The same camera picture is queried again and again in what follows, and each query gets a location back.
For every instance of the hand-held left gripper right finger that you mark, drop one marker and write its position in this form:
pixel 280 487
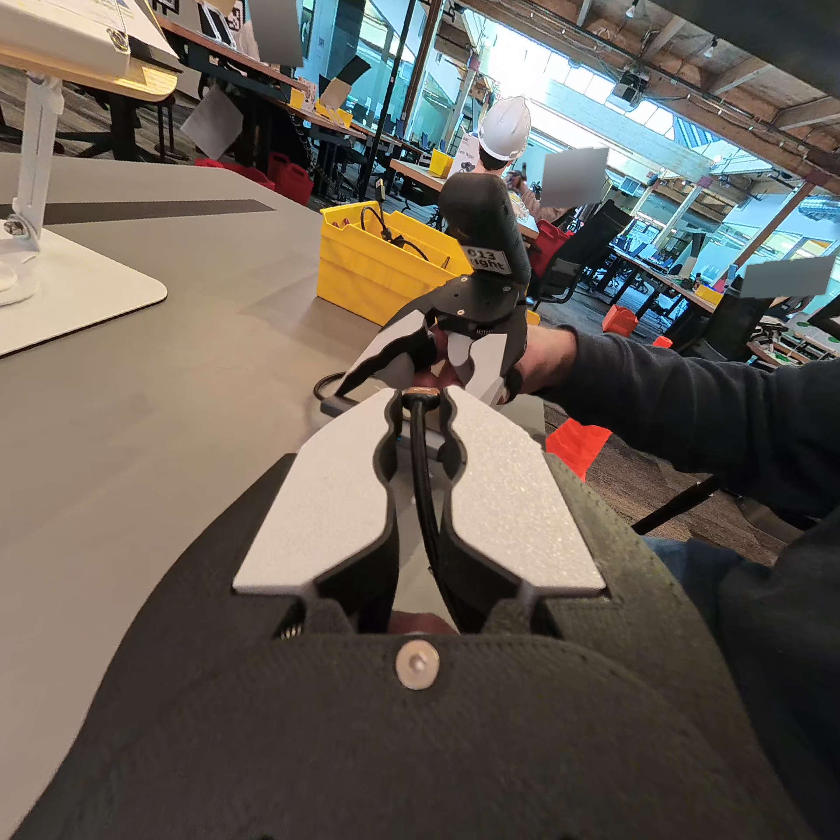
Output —
pixel 518 512

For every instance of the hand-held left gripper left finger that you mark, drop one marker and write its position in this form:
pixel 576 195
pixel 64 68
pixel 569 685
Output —
pixel 315 512

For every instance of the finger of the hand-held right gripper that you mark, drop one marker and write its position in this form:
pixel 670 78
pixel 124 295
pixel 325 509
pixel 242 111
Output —
pixel 394 344
pixel 482 364

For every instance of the grey usb hub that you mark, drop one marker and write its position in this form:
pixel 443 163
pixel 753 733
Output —
pixel 348 407

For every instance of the person's right forearm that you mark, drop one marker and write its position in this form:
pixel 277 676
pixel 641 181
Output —
pixel 689 420

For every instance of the person's right hand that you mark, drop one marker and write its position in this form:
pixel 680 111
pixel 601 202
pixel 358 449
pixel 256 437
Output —
pixel 548 358

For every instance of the mannequin head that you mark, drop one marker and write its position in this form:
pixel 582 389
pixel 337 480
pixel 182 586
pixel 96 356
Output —
pixel 492 161

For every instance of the white product box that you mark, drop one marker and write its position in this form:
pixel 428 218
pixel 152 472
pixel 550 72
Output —
pixel 467 154

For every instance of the small yellow bin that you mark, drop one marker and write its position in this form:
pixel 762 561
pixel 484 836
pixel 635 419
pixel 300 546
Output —
pixel 442 164

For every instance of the yellow plastic bin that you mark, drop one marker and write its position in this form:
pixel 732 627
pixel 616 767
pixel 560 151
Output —
pixel 354 275

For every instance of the orange traffic cone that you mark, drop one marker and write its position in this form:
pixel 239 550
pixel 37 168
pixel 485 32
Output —
pixel 577 449

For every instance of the white hard hat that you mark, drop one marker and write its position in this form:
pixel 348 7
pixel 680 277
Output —
pixel 505 124

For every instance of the black office chair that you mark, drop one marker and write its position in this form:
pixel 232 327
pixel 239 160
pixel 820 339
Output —
pixel 590 236

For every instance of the orange fabric bag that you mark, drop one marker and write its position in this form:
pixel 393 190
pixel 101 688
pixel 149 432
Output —
pixel 620 321

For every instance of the tall black floor pole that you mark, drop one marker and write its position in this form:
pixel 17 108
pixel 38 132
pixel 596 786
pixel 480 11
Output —
pixel 399 98

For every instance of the black slanted bar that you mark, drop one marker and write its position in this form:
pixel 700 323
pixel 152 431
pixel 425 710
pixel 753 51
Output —
pixel 676 504

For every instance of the low red fabric bag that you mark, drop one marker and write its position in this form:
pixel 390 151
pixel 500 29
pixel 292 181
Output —
pixel 243 174

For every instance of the white hanging paper sheet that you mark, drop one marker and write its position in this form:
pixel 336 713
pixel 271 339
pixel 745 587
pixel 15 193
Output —
pixel 213 124

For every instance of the long wooden desk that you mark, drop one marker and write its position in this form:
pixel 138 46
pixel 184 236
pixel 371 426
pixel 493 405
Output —
pixel 229 56

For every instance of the person's dark jacket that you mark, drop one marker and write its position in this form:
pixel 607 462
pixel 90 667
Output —
pixel 787 656

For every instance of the white document holder stand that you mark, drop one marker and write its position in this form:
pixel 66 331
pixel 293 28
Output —
pixel 79 282

